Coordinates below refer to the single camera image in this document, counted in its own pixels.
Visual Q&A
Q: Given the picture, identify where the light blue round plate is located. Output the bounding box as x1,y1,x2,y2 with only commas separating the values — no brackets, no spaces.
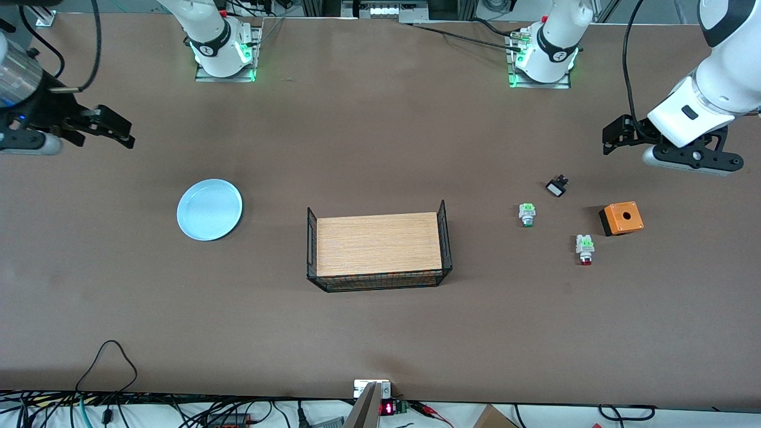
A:
177,178,244,242

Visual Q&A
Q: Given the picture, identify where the white power strip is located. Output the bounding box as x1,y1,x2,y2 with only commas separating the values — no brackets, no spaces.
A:
342,0,430,20

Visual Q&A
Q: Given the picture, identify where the brown cardboard box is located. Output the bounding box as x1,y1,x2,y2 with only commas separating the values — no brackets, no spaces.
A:
472,404,519,428

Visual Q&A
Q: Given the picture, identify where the black device with red connectors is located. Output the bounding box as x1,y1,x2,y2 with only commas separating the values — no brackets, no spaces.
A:
201,413,257,428

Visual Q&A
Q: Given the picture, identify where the red black clip lead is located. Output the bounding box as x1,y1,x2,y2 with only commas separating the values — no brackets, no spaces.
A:
409,401,455,428

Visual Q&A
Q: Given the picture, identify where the grey aluminium bar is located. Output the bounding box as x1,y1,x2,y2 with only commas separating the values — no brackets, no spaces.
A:
343,382,382,428

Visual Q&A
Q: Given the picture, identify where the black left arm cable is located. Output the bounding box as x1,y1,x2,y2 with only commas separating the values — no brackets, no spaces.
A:
622,0,655,140

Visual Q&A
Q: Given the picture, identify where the orange button enclosure box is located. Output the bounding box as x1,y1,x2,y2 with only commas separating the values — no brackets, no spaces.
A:
598,201,645,237

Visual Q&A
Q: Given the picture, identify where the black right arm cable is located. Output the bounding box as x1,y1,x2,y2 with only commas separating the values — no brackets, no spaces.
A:
17,0,102,93

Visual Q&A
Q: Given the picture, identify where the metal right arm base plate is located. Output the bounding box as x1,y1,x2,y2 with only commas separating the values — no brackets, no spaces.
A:
194,25,263,83

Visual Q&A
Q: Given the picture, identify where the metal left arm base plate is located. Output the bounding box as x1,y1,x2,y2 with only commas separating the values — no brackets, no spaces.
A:
507,30,573,90

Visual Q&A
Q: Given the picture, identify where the black cable to arm base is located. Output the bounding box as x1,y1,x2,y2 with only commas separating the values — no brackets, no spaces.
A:
400,18,525,54

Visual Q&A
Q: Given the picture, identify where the thin black looped cable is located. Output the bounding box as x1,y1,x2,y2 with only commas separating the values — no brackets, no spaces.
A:
74,339,139,396

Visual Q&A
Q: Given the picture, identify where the black wire basket wooden base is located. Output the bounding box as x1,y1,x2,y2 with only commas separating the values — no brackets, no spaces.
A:
306,199,454,293

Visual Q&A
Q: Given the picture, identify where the black cable loop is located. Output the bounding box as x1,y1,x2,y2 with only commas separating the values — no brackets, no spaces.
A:
597,404,657,422

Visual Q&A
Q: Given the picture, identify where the small silver metal bracket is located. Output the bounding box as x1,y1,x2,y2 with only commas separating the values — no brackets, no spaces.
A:
353,379,393,399

